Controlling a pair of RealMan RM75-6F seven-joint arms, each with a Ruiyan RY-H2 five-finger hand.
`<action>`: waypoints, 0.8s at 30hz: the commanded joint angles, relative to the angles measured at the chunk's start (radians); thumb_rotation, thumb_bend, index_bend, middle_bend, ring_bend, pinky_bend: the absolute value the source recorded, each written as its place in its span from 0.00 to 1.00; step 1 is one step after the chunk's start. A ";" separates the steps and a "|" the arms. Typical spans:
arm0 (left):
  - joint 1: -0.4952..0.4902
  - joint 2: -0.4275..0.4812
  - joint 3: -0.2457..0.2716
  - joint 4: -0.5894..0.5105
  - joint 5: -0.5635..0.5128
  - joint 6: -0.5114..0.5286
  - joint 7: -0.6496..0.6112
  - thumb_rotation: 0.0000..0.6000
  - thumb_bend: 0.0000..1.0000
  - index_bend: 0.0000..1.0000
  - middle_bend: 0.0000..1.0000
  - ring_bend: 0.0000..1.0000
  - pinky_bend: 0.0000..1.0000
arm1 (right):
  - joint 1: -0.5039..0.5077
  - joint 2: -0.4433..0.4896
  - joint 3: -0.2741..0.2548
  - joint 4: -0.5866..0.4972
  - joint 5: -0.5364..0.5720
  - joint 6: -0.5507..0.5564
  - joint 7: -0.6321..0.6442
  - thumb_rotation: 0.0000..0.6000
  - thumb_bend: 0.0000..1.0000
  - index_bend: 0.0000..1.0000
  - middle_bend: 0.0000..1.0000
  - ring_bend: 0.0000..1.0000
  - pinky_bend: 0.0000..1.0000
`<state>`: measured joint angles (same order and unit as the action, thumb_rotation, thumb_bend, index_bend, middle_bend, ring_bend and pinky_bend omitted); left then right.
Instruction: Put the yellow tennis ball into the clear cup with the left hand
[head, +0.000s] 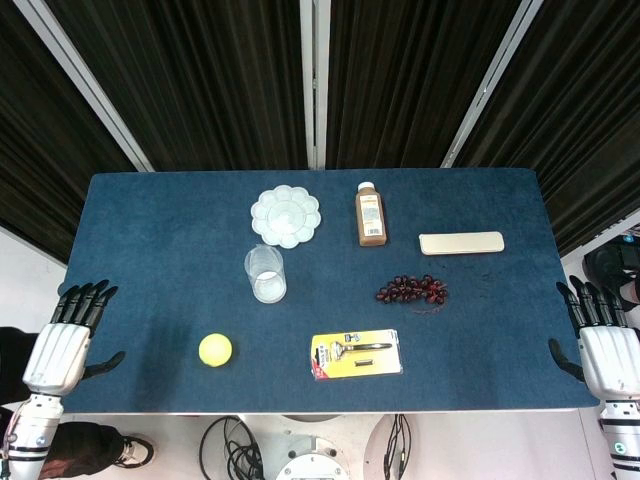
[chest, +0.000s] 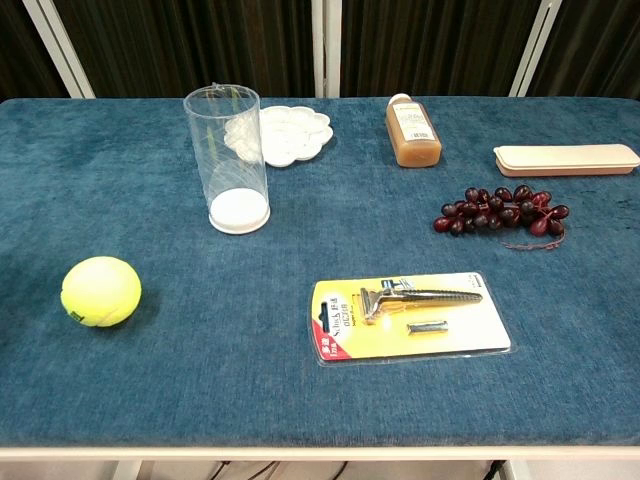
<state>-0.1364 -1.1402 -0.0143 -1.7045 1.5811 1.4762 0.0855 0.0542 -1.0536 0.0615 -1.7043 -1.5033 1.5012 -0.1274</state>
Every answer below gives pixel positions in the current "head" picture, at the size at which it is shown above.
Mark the dark pleated curtain panel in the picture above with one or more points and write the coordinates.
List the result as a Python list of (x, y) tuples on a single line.
[(400, 75), (35, 165), (585, 125), (200, 75)]

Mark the brown liquid bottle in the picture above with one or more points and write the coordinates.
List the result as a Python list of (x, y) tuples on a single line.
[(371, 217)]

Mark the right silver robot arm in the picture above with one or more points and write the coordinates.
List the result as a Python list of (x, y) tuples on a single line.
[(622, 440)]

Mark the white flower-shaped paint palette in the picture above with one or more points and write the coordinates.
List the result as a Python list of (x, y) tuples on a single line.
[(285, 216)]

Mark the yellow ball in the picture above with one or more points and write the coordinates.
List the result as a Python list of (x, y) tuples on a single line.
[(215, 350)]

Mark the dark red grape bunch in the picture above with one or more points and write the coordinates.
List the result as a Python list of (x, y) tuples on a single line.
[(412, 291)]

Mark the white partition frame post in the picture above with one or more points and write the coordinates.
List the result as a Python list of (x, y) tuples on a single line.
[(315, 80), (487, 85), (85, 80)]

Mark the clear plastic tube cup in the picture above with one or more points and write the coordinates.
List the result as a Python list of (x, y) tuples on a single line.
[(266, 280)]

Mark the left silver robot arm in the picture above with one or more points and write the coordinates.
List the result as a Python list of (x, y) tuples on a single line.
[(32, 430)]

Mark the black and white sneaker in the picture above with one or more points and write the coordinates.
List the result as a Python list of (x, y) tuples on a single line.
[(136, 450)]

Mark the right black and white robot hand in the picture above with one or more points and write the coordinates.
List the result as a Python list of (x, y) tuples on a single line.
[(612, 360)]

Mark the dark trouser leg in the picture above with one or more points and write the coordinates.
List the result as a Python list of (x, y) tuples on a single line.
[(85, 445)]

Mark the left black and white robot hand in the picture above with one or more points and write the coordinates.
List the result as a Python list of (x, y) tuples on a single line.
[(57, 357)]

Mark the black floor equipment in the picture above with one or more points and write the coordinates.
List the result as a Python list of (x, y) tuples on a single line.
[(605, 265)]

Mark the beige oblong lidded case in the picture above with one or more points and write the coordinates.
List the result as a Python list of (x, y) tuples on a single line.
[(461, 243)]

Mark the blue table cloth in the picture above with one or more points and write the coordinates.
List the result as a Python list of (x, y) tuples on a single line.
[(165, 280)]

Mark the yellow razor blister pack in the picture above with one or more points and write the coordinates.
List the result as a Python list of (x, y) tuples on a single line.
[(357, 356)]

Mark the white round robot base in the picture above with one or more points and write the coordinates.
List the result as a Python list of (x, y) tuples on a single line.
[(310, 460)]

